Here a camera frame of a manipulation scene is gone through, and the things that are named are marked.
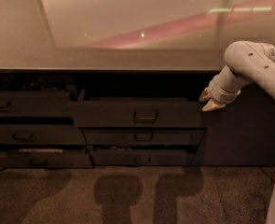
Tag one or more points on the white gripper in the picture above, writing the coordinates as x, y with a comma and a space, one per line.
219, 92

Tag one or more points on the dark drawer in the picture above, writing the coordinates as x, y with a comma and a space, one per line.
40, 135
126, 112
34, 104
63, 158
150, 157
144, 137

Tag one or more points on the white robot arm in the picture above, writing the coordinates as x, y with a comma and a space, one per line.
245, 62

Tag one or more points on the dark clutter in drawer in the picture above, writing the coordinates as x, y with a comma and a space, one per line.
21, 82

